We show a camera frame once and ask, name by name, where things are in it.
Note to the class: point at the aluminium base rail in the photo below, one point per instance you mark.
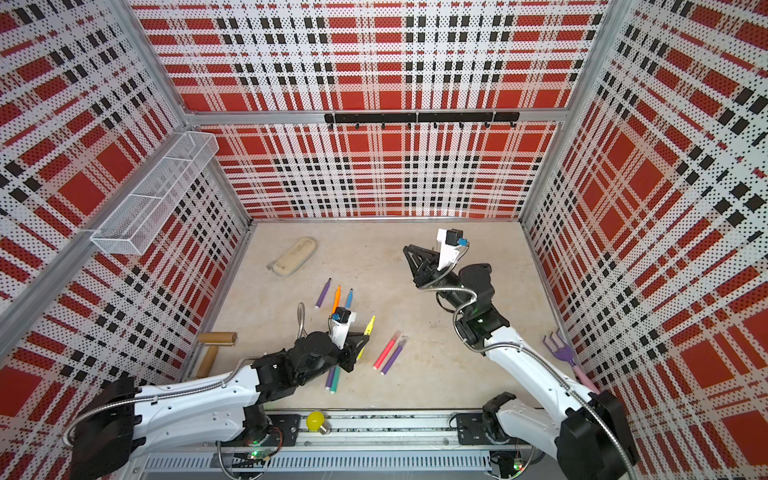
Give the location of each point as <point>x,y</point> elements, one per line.
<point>362,441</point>

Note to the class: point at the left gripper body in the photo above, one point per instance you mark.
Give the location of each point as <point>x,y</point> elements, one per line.
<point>342,343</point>

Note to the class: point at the yellow light bulb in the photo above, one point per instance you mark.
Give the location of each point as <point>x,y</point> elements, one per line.
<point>316,422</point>

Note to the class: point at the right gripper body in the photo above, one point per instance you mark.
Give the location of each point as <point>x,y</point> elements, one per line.
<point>442,258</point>

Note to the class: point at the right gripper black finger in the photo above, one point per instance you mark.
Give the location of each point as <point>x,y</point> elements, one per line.
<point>425,273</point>
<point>419,255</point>

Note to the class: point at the orange marker pen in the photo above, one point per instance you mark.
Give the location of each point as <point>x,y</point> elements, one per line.
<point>336,301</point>

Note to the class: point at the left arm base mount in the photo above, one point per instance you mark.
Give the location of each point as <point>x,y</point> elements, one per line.
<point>281,429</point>

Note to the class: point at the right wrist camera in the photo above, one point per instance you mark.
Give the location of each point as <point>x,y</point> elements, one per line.
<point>455,238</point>

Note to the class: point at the white wire mesh basket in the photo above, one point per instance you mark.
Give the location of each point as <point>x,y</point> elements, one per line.
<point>135,223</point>

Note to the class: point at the pink marker pen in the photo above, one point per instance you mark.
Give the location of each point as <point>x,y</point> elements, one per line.
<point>389,346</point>

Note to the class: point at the green marker pen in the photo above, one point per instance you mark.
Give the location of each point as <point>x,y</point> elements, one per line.
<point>334,387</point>

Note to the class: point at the yellow marker pen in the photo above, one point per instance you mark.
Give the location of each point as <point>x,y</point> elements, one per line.
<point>367,333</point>

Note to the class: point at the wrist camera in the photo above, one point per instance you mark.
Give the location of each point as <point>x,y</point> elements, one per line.
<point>341,315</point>
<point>455,238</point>

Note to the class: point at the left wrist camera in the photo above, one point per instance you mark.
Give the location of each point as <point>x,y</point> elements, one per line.
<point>341,315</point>

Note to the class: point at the wooden roller tool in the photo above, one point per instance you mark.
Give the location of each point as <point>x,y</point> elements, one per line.
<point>211,343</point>

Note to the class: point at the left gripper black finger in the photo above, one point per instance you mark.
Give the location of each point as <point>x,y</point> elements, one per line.
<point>348,358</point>
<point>355,341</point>

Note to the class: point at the purple marker pen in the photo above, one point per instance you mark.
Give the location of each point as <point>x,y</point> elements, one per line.
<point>323,294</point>

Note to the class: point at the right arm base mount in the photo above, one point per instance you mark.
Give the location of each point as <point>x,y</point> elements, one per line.
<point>472,431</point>

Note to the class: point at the black hook rail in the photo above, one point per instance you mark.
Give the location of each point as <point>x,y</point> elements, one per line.
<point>357,119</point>

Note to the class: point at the purple pink toy rake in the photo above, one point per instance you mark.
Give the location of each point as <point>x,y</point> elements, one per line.
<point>561,350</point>

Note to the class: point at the purple marker beside green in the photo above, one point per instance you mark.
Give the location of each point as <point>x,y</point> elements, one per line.
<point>330,378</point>

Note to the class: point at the purple marker in row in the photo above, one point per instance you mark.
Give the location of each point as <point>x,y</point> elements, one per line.
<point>394,356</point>

